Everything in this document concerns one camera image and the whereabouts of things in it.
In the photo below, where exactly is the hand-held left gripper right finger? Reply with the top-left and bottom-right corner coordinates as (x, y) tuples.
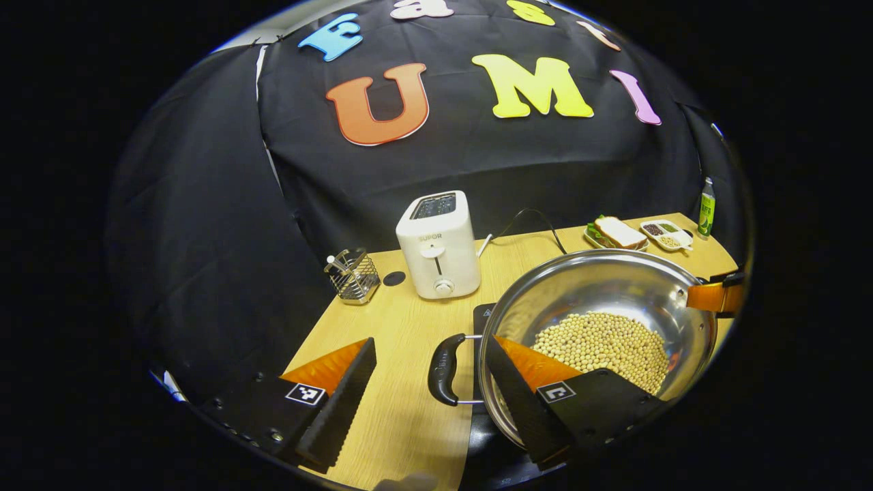
(486, 334), (666, 471)

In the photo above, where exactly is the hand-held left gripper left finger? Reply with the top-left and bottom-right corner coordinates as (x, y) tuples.
(198, 337), (378, 475)

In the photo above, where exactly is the black induction cooktop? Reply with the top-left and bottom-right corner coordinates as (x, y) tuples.
(467, 303), (567, 488)

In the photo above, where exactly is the stainless steel pot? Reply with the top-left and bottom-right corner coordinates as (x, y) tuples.
(428, 249), (718, 451)

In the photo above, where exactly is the white divided bean dish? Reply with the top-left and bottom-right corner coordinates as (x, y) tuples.
(640, 220), (694, 252)

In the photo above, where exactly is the green label drink bottle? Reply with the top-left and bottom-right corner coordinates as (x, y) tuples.
(697, 177), (716, 241)

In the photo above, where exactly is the pile of soybeans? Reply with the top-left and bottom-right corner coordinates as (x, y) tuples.
(531, 312), (670, 396)

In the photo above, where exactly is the sandwich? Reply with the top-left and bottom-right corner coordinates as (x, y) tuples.
(587, 215), (649, 250)

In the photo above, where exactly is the small sandwich plate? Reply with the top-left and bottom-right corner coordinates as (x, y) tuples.
(583, 227), (650, 254)

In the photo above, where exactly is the white toaster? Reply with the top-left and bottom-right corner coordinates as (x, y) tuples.
(396, 190), (482, 300)

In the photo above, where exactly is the black backdrop cloth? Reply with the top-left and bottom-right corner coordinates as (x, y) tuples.
(102, 0), (748, 410)

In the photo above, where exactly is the wire mesh utensil holder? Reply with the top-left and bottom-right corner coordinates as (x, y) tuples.
(323, 248), (381, 306)

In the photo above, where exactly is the toaster power cable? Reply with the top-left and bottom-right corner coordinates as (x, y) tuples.
(477, 208), (568, 258)

